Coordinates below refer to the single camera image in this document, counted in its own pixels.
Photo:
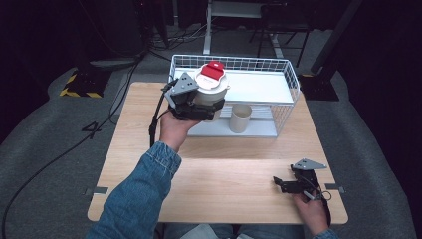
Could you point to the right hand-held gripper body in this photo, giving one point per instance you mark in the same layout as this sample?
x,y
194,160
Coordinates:
x,y
307,179

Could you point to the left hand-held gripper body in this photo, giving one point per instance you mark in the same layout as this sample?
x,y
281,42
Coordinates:
x,y
184,87

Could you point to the white container with red lid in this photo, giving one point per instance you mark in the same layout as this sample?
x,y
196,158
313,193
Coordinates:
x,y
210,84

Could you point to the white cup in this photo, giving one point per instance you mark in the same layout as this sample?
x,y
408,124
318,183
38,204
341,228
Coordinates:
x,y
239,119

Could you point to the person's right hand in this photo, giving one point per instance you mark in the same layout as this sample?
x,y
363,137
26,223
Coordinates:
x,y
313,214

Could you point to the person's left hand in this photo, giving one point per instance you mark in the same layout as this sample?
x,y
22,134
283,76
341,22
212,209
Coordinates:
x,y
172,131

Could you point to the person's legs in jeans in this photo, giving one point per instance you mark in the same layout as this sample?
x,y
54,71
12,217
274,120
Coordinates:
x,y
205,231

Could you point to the yellow black striped base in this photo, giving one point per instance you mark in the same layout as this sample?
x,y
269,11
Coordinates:
x,y
84,84

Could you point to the grey table bracket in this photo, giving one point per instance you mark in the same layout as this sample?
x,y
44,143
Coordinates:
x,y
100,190
334,187

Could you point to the white metal desk frame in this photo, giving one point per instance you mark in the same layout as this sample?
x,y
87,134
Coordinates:
x,y
208,30

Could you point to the black metal chair frame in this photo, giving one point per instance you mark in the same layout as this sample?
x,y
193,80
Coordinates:
x,y
282,23

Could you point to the black stand post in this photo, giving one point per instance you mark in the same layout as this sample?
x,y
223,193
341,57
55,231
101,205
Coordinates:
x,y
326,59

